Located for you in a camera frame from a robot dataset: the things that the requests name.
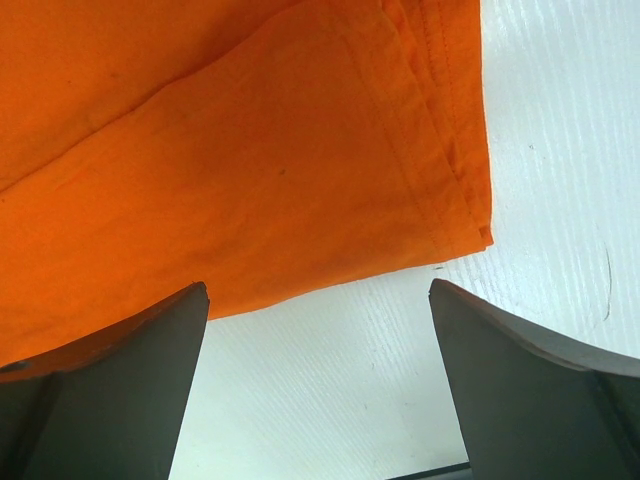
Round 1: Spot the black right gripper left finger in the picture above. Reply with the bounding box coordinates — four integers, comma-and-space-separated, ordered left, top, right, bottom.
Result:
1, 283, 209, 479

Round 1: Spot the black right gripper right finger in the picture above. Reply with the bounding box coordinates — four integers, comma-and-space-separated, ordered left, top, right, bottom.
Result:
429, 279, 639, 479

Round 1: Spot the orange t shirt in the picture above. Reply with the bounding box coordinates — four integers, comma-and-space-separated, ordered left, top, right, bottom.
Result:
1, 1, 492, 364

